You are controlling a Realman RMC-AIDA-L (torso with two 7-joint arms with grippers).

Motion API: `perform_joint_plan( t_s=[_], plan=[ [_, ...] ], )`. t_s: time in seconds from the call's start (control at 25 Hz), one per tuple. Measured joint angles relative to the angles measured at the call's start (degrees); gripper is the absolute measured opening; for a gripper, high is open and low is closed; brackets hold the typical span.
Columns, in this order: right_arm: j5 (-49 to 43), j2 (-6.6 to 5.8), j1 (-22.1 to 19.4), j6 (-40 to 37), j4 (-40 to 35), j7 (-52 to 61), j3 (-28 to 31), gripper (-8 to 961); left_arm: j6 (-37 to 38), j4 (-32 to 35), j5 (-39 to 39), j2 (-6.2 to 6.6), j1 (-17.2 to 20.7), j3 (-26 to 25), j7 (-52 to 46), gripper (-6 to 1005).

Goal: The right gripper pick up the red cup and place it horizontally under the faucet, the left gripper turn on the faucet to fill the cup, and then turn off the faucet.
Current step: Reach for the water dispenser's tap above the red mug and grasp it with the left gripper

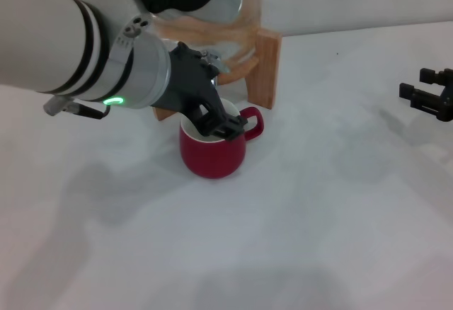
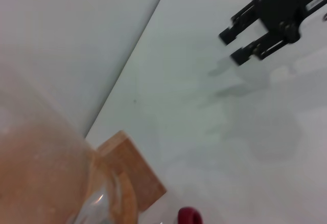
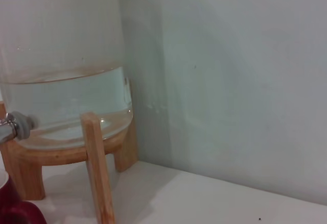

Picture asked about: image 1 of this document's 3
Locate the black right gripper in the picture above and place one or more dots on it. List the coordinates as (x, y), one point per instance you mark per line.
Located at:
(447, 94)

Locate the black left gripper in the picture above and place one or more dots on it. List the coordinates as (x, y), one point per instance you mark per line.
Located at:
(191, 83)

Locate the red ceramic cup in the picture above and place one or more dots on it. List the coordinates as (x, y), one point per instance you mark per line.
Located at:
(212, 158)

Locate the wooden dispenser stand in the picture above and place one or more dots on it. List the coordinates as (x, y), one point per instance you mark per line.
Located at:
(265, 73)

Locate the glass water dispenser jar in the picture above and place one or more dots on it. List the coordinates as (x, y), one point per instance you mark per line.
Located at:
(244, 16)

